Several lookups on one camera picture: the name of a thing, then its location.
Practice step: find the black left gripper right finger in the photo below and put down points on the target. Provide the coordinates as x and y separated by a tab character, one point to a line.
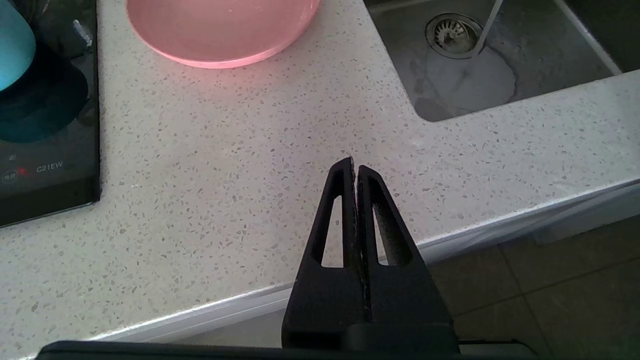
405	300

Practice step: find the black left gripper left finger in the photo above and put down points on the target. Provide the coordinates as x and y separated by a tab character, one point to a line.
325	300

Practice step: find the pink round plate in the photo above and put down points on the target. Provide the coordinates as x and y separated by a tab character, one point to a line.
220	30

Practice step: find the stainless steel sink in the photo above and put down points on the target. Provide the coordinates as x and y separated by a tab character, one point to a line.
500	75

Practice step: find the metal sink drain strainer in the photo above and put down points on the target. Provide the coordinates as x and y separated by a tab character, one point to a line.
450	35

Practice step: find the white cabinet front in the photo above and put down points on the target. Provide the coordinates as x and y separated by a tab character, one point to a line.
575	220

